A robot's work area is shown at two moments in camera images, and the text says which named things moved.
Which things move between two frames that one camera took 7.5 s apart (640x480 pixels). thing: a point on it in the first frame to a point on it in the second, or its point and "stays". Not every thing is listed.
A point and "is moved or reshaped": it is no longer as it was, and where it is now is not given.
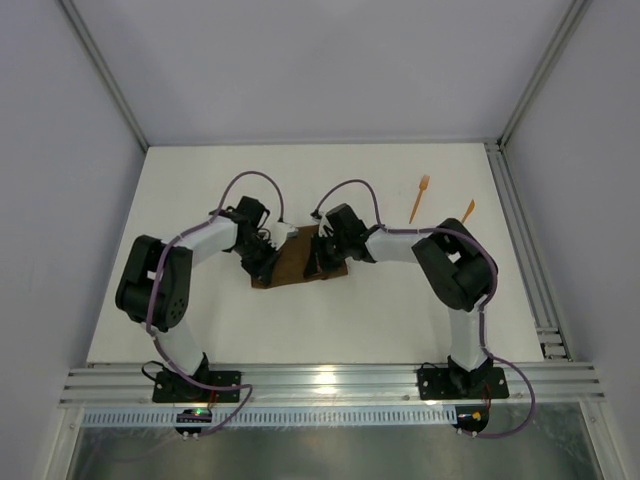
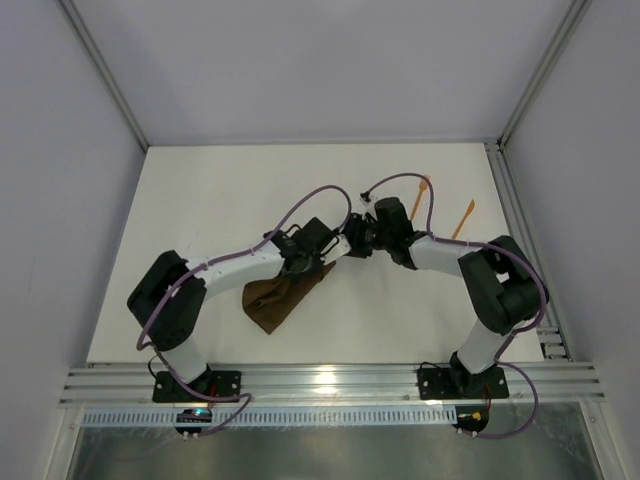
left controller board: (198, 415) stays
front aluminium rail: (288, 384) stays
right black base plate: (456, 383) stays
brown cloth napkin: (291, 264) is moved or reshaped
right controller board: (472, 417) stays
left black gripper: (261, 259) to (304, 264)
